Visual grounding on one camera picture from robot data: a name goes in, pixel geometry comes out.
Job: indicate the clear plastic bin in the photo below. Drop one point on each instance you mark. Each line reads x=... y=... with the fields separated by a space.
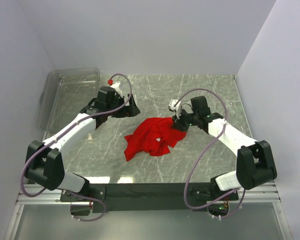
x=65 y=93

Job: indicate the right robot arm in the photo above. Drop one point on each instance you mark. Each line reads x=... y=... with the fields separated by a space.
x=254 y=160

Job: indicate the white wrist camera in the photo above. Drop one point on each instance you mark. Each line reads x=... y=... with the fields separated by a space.
x=117 y=85
x=175 y=106

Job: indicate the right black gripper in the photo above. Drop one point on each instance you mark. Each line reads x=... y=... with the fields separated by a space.
x=178 y=124

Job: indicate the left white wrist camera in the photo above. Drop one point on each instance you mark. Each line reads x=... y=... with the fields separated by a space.
x=117 y=85

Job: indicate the aluminium rail frame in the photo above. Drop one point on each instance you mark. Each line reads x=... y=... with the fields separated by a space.
x=257 y=214

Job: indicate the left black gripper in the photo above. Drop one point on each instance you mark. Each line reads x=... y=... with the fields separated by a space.
x=130 y=110

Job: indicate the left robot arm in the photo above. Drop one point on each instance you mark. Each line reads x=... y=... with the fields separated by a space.
x=44 y=160

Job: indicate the black base beam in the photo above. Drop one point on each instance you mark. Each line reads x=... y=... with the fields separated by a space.
x=149 y=196

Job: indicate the red t shirt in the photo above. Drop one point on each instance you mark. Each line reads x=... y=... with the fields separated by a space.
x=153 y=136

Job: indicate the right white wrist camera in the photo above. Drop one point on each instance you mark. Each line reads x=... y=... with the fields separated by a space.
x=175 y=106

